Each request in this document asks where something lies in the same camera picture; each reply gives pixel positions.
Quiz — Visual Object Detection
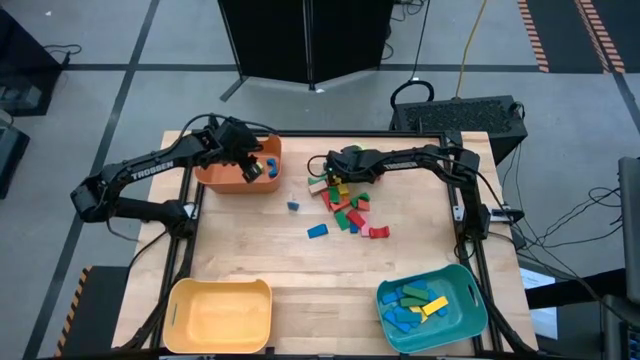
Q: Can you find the black hazard-striped floor mat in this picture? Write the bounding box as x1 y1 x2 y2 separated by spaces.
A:
516 0 640 75
53 264 132 359

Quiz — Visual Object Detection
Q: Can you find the black folding partition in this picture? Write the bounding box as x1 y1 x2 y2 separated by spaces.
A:
216 0 396 104

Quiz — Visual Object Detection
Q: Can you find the teal plastic bin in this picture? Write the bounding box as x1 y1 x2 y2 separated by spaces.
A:
375 263 489 355

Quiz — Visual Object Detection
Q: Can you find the thin black floor cable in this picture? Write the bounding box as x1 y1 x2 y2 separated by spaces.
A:
43 43 84 66

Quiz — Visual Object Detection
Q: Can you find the black metal beam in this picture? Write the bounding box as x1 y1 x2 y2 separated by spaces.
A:
524 268 629 310

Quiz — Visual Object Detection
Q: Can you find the black aluminium table frame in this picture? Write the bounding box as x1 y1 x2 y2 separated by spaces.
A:
127 113 539 359

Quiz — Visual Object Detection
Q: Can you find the white paper sheet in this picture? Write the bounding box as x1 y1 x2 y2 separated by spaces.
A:
518 267 559 341

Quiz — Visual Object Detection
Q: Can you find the black perforated computer case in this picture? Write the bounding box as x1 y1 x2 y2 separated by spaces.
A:
388 94 529 165

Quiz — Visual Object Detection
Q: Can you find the black equipment box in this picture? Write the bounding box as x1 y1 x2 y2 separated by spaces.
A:
0 124 31 200

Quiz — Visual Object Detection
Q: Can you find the yellow cable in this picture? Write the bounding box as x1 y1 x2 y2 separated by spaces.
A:
452 0 489 100

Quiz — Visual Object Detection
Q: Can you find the black equipment case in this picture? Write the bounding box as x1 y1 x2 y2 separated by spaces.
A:
599 293 640 360

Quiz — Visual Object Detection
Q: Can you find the black looped cable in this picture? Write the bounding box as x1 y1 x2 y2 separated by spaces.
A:
389 0 435 109

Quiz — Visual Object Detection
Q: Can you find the orange plastic bin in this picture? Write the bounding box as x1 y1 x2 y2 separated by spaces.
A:
193 133 284 195

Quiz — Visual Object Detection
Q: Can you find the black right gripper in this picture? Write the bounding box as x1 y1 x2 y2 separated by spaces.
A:
324 148 382 187

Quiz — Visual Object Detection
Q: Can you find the black cable bundle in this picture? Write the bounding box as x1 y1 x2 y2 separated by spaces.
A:
499 184 626 261

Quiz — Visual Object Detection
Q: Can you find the dark monitor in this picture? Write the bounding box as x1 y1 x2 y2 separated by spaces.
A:
617 155 640 305

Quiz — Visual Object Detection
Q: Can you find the black equipment table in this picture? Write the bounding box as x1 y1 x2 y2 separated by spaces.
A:
0 9 65 119

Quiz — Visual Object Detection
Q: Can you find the yellow plastic bin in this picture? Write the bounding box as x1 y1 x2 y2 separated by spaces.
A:
162 278 274 355

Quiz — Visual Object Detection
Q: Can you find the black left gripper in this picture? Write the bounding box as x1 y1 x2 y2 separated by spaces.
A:
213 118 265 184

